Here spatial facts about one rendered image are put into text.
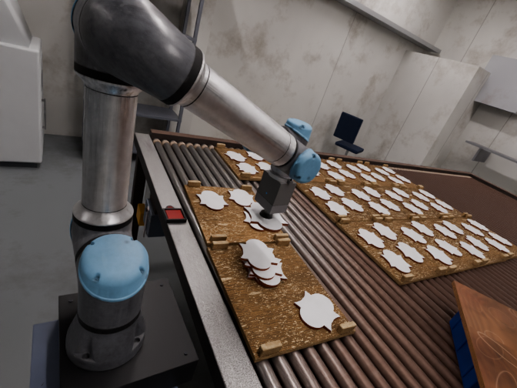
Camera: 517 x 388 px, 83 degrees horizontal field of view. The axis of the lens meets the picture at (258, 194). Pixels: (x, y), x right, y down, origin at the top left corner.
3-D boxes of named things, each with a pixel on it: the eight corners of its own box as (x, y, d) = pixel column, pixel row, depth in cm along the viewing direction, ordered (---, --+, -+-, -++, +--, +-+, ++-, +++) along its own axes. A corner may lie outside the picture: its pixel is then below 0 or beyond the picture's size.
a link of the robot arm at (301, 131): (279, 115, 79) (301, 118, 84) (266, 152, 84) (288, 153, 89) (297, 125, 74) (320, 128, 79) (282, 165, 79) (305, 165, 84)
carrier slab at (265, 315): (253, 362, 71) (255, 359, 71) (205, 250, 102) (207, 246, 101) (354, 333, 89) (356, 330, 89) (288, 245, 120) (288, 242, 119)
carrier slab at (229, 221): (206, 246, 104) (207, 242, 103) (183, 187, 135) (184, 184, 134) (288, 243, 121) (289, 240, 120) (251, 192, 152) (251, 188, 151)
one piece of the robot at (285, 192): (309, 173, 85) (290, 219, 93) (290, 159, 91) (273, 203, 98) (285, 173, 79) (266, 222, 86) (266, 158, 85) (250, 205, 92)
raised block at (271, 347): (259, 358, 71) (263, 350, 70) (256, 350, 73) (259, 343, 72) (279, 352, 74) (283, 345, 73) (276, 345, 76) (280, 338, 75)
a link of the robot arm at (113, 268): (79, 339, 52) (82, 282, 46) (72, 283, 61) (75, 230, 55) (149, 319, 59) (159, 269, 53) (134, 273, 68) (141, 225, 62)
